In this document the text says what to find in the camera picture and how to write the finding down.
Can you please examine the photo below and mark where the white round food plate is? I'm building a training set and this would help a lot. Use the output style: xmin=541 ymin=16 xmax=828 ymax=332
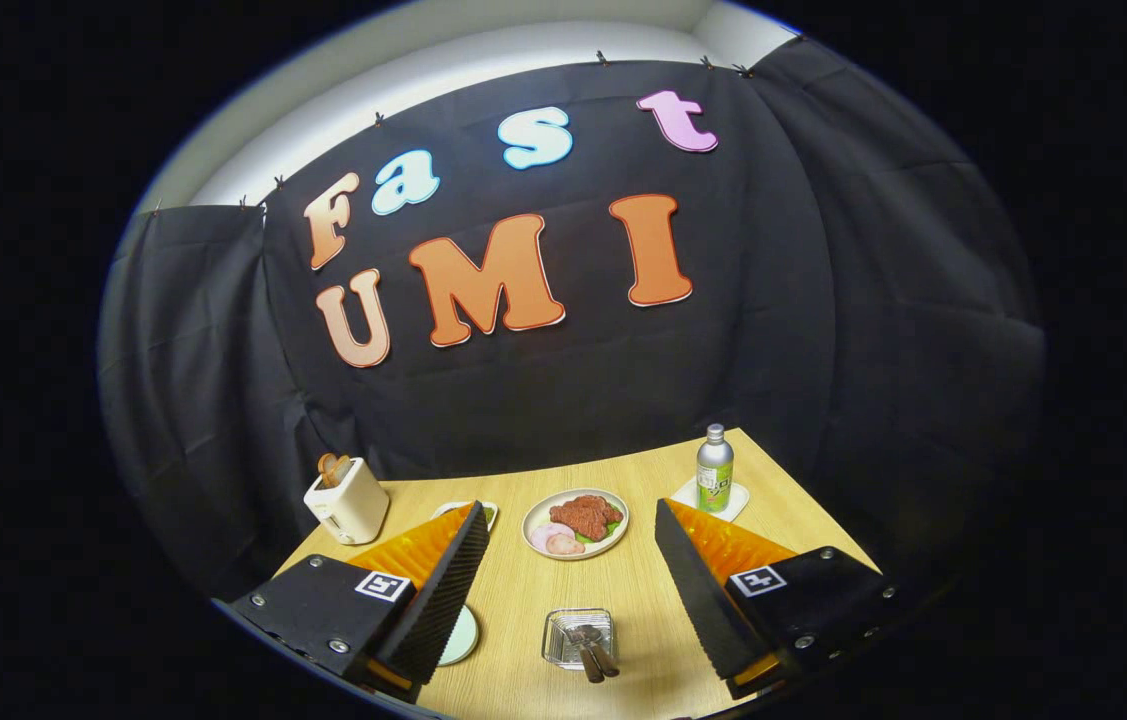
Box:
xmin=521 ymin=487 xmax=630 ymax=561

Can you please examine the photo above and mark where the green label metal bottle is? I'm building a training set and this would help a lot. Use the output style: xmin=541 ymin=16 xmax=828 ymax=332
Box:
xmin=696 ymin=423 xmax=735 ymax=514

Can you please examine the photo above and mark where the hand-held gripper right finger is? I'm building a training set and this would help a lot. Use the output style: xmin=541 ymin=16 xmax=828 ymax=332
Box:
xmin=654 ymin=498 xmax=902 ymax=698

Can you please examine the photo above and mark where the fork with brown handle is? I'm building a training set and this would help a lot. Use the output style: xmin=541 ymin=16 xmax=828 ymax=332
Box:
xmin=563 ymin=626 xmax=606 ymax=685

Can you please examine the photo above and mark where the white toaster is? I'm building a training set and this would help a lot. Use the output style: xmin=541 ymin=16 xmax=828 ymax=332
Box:
xmin=303 ymin=456 xmax=391 ymax=546

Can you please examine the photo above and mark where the light blue plate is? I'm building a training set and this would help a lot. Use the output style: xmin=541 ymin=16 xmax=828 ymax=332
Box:
xmin=435 ymin=604 xmax=481 ymax=668

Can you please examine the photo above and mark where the metal wire basket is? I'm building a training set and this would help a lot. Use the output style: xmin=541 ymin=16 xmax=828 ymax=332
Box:
xmin=541 ymin=608 xmax=617 ymax=671

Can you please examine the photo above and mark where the brown steak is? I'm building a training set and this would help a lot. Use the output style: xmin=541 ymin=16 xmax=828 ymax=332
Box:
xmin=549 ymin=494 xmax=624 ymax=542

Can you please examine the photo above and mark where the spoon with brown handle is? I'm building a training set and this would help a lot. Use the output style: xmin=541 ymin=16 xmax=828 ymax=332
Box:
xmin=578 ymin=624 xmax=622 ymax=679

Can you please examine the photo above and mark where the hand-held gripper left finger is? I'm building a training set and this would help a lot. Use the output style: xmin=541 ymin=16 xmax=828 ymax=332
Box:
xmin=228 ymin=500 xmax=491 ymax=701

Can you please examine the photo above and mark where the white square coaster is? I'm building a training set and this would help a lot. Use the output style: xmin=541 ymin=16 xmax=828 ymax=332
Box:
xmin=671 ymin=476 xmax=751 ymax=523

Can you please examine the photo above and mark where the white divided dish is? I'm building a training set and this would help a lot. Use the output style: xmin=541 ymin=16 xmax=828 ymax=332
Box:
xmin=433 ymin=500 xmax=500 ymax=531

